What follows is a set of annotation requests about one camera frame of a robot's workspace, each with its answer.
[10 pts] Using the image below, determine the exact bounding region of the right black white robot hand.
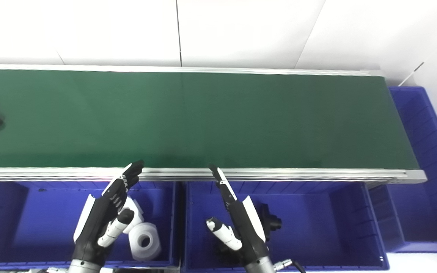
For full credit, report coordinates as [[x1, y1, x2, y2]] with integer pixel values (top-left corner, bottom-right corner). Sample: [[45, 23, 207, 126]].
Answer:
[[206, 164, 272, 266]]

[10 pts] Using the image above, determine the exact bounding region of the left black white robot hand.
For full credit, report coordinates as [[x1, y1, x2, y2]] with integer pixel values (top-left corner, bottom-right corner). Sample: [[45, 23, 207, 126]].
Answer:
[[72, 160, 145, 264]]

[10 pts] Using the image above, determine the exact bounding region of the white hexagonal plastic part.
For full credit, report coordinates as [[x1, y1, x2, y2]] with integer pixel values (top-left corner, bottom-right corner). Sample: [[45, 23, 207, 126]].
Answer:
[[122, 197, 145, 234]]

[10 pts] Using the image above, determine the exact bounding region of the blue plastic bin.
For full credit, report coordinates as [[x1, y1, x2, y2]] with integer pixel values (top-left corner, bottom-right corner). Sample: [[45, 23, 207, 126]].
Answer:
[[181, 181, 390, 271], [0, 180, 181, 271], [368, 86, 437, 254]]

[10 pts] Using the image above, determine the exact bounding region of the white round plastic part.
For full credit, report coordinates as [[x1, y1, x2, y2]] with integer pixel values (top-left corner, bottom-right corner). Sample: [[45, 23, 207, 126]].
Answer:
[[128, 223, 162, 261]]

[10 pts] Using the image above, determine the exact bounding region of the green conveyor belt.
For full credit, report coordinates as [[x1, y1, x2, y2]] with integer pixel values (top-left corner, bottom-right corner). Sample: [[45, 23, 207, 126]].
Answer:
[[0, 69, 420, 170], [0, 64, 428, 186]]

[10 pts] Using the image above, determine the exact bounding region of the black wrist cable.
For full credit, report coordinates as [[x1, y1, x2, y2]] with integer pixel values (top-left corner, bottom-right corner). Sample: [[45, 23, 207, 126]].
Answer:
[[275, 259, 306, 273]]

